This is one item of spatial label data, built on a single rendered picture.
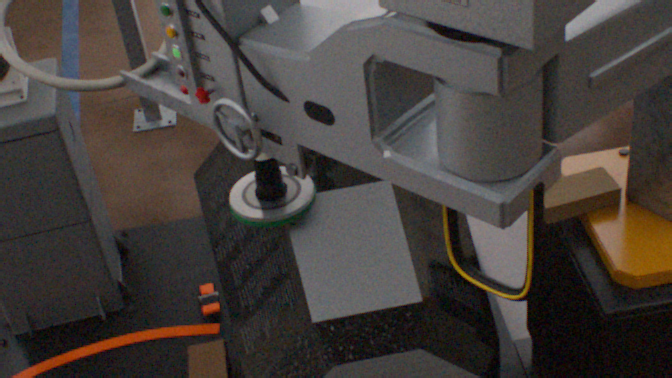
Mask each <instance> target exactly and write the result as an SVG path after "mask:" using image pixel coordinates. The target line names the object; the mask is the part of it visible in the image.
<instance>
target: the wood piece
mask: <svg viewBox="0 0 672 378"><path fill-rule="evenodd" d="M621 192H622V188H621V187H620V186H619V184H618V183H617V182H616V180H615V179H614V178H612V177H611V176H610V175H609V174H608V173H607V171H606V170H605V169H604V168H603V167H599V168H595V169H590V170H586V171H583V172H579V173H575V174H571V175H567V176H563V177H561V178H560V179H559V180H558V181H557V183H556V184H555V185H554V186H552V187H551V188H550V189H549V190H548V191H546V192H545V193H544V222H545V223H546V224H549V223H554V222H557V221H561V220H564V219H568V217H572V216H576V215H580V214H584V213H587V212H591V211H595V210H599V209H603V208H606V207H610V206H615V205H618V204H621Z"/></svg>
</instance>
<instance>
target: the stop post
mask: <svg viewBox="0 0 672 378"><path fill-rule="evenodd" d="M112 3H113V7H114V11H115V15H116V18H117V22H118V25H119V29H120V33H122V34H121V37H123V40H124V44H125V47H126V52H127V55H128V59H129V62H130V66H131V69H132V71H134V69H136V68H138V67H140V66H141V65H144V64H145V63H147V62H148V61H149V56H148V51H147V47H146V44H145V40H144V36H143V33H142V28H140V24H139V20H138V17H137V13H136V8H135V5H134V1H133V0H112ZM138 96H139V100H140V103H141V107H142V109H139V110H135V117H134V129H133V133H139V132H145V131H152V130H157V129H163V127H170V126H176V112H174V111H172V109H170V108H168V107H164V106H162V105H160V104H158V103H156V102H154V101H152V100H150V99H148V98H144V97H142V96H140V95H138Z"/></svg>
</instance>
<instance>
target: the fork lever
mask: <svg viewBox="0 0 672 378"><path fill-rule="evenodd" d="M151 54H152V58H153V59H155V60H156V62H157V64H158V68H156V69H155V70H154V72H153V73H151V74H150V75H148V76H147V77H145V78H142V79H141V78H139V77H137V76H135V75H133V74H131V73H128V72H126V71H123V69H121V71H119V75H120V77H122V78H123V80H124V82H126V85H124V86H123V87H124V88H128V90H130V91H132V92H134V93H136V94H138V95H140V96H142V97H144V98H148V99H150V100H152V101H154V102H156V103H158V104H160V105H162V106H164V107H168V108H170V109H172V111H174V112H176V113H178V114H180V115H182V116H186V117H188V118H190V119H192V120H194V121H196V122H198V123H200V124H203V125H206V126H208V127H210V128H212V130H214V126H212V125H210V124H208V123H205V122H203V121H200V120H197V119H196V118H195V117H194V114H193V109H192V105H191V101H190V97H189V95H185V94H182V93H181V90H180V86H181V85H180V84H177V83H175V80H174V76H173V73H172V68H171V64H170V60H169V57H166V56H164V55H160V54H158V53H156V51H153V53H151ZM214 131H215V130H214ZM262 139H263V149H262V153H264V154H266V155H268V156H270V157H272V158H275V159H277V160H279V161H282V162H284V163H286V162H285V156H284V151H283V144H282V142H281V141H279V140H277V139H275V138H271V137H269V136H267V135H265V134H264V135H262ZM243 142H244V144H246V145H248V146H250V148H252V149H254V141H246V140H244V139H243ZM302 153H303V159H304V166H305V172H306V174H309V175H311V176H313V177H314V176H316V175H317V171H316V162H315V159H316V158H317V157H318V156H320V155H321V153H318V152H316V151H313V150H311V151H309V152H307V153H304V152H302ZM285 170H286V173H287V174H288V175H289V176H290V177H294V176H297V175H298V172H297V168H296V167H295V166H294V164H293V163H287V164H286V166H285Z"/></svg>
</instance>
